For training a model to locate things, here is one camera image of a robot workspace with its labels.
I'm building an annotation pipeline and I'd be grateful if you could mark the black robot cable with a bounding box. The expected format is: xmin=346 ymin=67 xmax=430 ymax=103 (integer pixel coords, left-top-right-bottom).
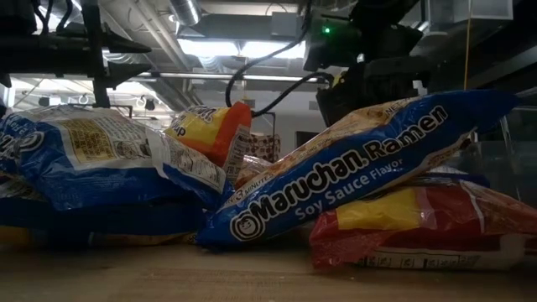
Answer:
xmin=250 ymin=71 xmax=336 ymax=118
xmin=225 ymin=0 xmax=314 ymax=108

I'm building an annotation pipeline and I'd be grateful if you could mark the silver round ceiling duct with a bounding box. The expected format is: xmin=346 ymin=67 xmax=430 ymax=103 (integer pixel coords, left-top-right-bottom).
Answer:
xmin=167 ymin=0 xmax=203 ymax=27

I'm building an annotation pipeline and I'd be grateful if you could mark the grey rectangular ceiling duct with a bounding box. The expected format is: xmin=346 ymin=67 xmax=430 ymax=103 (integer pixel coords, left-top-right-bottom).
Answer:
xmin=425 ymin=0 xmax=514 ymax=24

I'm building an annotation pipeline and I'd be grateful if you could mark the red Maruchan ramen packet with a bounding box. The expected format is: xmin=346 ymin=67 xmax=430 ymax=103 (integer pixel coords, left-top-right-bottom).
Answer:
xmin=310 ymin=232 xmax=528 ymax=272
xmin=309 ymin=180 xmax=537 ymax=248

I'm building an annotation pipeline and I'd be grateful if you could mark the yellow hanging cable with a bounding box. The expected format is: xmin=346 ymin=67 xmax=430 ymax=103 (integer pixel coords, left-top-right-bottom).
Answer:
xmin=462 ymin=0 xmax=473 ymax=91

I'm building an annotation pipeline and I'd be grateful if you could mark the white ceiling pipe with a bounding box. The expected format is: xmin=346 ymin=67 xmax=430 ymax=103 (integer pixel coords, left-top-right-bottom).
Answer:
xmin=129 ymin=71 xmax=321 ymax=83

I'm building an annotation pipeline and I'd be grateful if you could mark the bright ceiling light panel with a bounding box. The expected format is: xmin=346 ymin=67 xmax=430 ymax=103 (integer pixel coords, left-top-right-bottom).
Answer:
xmin=178 ymin=38 xmax=307 ymax=60

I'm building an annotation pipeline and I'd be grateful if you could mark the blue Maruchan ramen packet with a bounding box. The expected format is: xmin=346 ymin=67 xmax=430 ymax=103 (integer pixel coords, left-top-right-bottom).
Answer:
xmin=0 ymin=103 xmax=236 ymax=213
xmin=402 ymin=165 xmax=492 ymax=190
xmin=0 ymin=195 xmax=207 ymax=249

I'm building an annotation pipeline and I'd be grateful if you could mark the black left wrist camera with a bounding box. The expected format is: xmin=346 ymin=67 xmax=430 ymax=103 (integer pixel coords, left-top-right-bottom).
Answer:
xmin=0 ymin=0 xmax=39 ymax=35

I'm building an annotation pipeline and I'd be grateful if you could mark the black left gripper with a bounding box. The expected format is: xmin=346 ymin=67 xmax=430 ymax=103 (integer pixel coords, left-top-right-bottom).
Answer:
xmin=0 ymin=0 xmax=153 ymax=109

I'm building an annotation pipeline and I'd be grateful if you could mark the blue soy sauce ramen packet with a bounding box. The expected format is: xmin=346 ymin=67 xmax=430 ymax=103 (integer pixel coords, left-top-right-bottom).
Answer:
xmin=196 ymin=88 xmax=521 ymax=248

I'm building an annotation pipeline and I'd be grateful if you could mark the black monitor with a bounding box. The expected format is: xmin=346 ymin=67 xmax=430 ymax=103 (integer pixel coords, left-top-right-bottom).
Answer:
xmin=295 ymin=130 xmax=326 ymax=148

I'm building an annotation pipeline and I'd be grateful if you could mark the black metal cart frame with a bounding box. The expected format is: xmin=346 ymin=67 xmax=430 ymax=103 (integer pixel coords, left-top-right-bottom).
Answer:
xmin=250 ymin=110 xmax=279 ymax=164

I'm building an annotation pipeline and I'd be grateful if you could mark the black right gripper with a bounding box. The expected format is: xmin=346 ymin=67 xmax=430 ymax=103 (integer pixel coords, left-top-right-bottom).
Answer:
xmin=315 ymin=54 xmax=433 ymax=128

